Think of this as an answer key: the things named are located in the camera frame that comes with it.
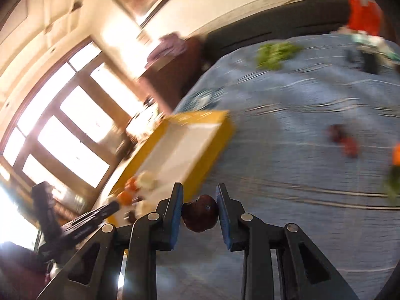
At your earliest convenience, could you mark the short white banana piece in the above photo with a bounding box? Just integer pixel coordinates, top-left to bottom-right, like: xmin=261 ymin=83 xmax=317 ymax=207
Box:
xmin=134 ymin=200 xmax=155 ymax=220

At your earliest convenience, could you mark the dark plum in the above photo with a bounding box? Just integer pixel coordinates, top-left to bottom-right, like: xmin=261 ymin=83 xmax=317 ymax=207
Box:
xmin=124 ymin=210 xmax=136 ymax=224
xmin=181 ymin=194 xmax=219 ymax=233
xmin=327 ymin=124 xmax=347 ymax=144

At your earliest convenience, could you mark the large white banana piece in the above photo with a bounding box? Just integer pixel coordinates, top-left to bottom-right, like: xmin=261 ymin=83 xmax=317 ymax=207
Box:
xmin=135 ymin=171 xmax=157 ymax=192

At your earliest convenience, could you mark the small orange tangerine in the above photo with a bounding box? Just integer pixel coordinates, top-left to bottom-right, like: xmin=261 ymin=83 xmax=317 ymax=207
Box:
xmin=124 ymin=177 xmax=138 ymax=193

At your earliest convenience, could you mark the red jujube date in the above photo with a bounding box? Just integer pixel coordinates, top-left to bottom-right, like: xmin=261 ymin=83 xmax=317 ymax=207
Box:
xmin=342 ymin=137 xmax=359 ymax=159

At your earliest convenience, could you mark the yellow-rimmed white tray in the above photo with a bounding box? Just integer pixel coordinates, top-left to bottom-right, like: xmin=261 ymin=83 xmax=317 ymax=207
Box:
xmin=106 ymin=110 xmax=235 ymax=227

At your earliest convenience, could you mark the wooden glass door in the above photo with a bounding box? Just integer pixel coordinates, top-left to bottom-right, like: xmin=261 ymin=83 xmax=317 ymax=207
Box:
xmin=1 ymin=38 xmax=145 ymax=222

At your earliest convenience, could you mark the patterned covered bench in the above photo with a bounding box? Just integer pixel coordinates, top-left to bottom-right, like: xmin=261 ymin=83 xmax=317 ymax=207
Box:
xmin=125 ymin=104 xmax=164 ymax=142

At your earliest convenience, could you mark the blue plaid tablecloth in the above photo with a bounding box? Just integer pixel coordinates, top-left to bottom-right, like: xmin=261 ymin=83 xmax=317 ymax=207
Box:
xmin=175 ymin=33 xmax=399 ymax=299

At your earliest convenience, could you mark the brown armchair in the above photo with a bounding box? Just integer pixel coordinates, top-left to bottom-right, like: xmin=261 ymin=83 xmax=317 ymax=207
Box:
xmin=137 ymin=36 xmax=203 ymax=115

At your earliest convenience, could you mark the green lettuce leaf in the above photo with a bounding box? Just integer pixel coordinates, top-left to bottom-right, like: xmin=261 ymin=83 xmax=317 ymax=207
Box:
xmin=256 ymin=41 xmax=303 ymax=71

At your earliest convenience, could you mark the purple cloth on armchair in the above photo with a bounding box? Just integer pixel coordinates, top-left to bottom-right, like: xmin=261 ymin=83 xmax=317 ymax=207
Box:
xmin=145 ymin=32 xmax=187 ymax=69

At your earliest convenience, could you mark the black sofa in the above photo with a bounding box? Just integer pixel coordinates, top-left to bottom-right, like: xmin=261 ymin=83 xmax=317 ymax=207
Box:
xmin=203 ymin=0 xmax=350 ymax=65

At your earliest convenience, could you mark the red plastic bag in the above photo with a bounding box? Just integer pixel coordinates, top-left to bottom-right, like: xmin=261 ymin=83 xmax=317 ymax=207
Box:
xmin=347 ymin=0 xmax=381 ymax=36

